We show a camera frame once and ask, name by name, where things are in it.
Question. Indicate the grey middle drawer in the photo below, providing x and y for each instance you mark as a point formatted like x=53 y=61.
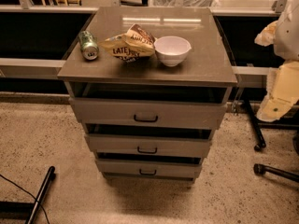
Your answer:
x=146 y=145

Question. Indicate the grey drawer cabinet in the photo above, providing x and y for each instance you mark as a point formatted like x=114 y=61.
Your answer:
x=205 y=77

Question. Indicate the black stand leg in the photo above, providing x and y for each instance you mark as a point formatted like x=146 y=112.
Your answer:
x=28 y=211
x=260 y=169

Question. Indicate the grey metal railing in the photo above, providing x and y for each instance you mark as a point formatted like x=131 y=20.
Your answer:
x=41 y=12

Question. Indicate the green soda can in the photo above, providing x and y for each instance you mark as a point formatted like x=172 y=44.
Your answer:
x=88 y=45

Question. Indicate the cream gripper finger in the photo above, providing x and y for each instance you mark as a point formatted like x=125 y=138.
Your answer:
x=266 y=36
x=282 y=86

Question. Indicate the black stand leg left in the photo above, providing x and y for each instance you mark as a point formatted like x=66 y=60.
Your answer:
x=28 y=211

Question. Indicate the grey bottom drawer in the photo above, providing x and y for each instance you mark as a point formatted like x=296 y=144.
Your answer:
x=147 y=168

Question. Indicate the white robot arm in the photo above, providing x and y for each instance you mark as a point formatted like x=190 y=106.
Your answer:
x=286 y=40

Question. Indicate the white bowl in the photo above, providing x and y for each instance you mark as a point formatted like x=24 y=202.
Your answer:
x=172 y=50

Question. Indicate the black stand leg right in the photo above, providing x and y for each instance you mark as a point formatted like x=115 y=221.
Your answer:
x=260 y=169

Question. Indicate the yellow chip bag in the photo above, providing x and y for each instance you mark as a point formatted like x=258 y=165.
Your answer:
x=135 y=44

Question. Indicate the grey top drawer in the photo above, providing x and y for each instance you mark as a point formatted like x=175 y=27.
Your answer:
x=148 y=113

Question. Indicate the black chair leg with caster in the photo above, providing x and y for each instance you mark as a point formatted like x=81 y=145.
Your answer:
x=255 y=125

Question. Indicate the grey drawer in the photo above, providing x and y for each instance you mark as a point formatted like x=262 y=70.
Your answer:
x=148 y=113
x=147 y=168
x=146 y=145

